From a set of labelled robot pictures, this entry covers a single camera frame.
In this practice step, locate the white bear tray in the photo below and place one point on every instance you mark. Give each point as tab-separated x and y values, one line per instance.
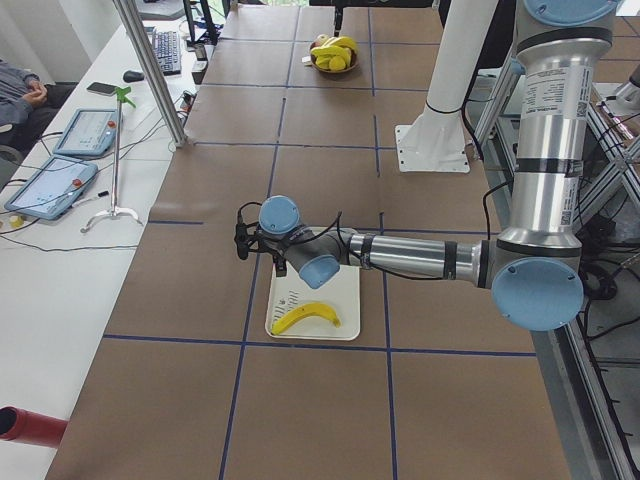
342	292

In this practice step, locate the blue teach pendant near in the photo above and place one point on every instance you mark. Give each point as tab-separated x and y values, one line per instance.
52	190

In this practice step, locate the brown wicker basket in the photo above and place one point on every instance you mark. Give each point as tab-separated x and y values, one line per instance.
351	62

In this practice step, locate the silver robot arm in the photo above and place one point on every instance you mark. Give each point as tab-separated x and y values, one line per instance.
532	268
377	3

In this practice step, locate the red cylinder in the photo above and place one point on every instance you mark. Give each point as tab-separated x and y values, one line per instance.
27	427

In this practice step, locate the seated person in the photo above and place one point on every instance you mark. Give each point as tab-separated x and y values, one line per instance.
28	105

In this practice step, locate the aluminium frame post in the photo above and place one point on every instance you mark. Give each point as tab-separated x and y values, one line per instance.
134	27

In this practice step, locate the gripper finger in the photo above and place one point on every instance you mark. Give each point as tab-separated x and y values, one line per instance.
338	18

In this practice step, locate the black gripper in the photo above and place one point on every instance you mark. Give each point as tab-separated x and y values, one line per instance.
281	261

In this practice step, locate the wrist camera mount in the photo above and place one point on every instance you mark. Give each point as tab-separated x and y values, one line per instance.
246	238

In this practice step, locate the yellow banana long curved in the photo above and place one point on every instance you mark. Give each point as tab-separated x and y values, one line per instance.
342	41

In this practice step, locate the yellow lemon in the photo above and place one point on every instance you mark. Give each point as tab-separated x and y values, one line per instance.
338	64

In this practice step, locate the blue teach pendant far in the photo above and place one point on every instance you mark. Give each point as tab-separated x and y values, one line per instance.
90	133

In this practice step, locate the black keyboard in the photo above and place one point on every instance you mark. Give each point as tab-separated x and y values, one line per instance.
166	47

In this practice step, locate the yellow banana moved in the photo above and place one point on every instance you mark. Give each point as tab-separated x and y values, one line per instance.
312	309
331	50

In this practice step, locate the blue teach pendant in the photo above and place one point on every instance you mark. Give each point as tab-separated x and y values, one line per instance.
90	133
52	190

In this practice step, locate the black computer mouse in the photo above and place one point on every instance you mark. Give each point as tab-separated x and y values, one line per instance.
131	76

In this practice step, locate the yellow starfruit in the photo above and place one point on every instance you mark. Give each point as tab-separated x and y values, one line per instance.
323	62

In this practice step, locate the black smartphone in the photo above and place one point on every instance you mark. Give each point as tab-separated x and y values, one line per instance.
101	88

